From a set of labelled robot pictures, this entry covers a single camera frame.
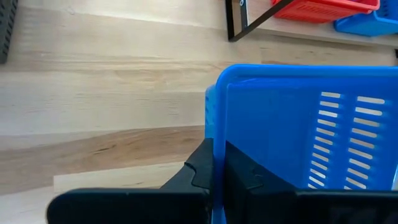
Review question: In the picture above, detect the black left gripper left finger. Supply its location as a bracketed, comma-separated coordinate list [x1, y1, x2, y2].
[160, 138, 215, 191]

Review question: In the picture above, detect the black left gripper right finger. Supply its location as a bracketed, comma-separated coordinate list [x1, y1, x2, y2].
[224, 141, 297, 224]

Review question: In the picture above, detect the blue plastic slotted basket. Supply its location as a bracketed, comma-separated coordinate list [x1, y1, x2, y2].
[204, 63, 398, 224]
[334, 0, 398, 37]

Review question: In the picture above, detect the red plastic slotted basket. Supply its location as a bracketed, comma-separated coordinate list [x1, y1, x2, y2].
[272, 0, 381, 24]

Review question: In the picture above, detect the black plastic slotted basket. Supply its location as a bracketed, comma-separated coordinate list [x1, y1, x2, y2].
[0, 0, 19, 65]

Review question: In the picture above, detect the wooden shelf with black frame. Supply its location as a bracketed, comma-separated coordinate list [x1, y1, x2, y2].
[225, 0, 398, 49]

